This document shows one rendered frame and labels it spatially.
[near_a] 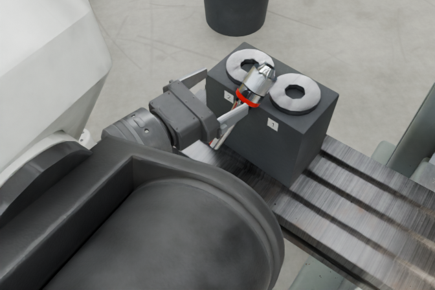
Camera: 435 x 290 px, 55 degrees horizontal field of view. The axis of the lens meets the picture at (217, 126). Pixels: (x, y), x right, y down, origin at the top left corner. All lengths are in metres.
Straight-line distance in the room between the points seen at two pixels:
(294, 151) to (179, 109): 0.23
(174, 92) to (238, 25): 1.93
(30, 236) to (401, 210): 0.79
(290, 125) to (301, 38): 1.97
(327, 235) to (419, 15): 2.38
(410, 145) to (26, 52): 1.16
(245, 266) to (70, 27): 0.13
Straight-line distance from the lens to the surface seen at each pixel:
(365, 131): 2.27
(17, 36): 0.19
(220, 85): 0.78
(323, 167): 0.91
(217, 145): 0.77
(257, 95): 0.70
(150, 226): 0.19
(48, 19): 0.19
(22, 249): 0.18
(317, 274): 1.63
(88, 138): 0.58
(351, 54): 2.64
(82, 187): 0.21
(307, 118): 0.74
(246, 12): 2.52
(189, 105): 0.64
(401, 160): 1.32
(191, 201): 0.20
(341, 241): 0.84
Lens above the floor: 1.72
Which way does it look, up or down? 53 degrees down
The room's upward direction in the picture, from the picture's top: straight up
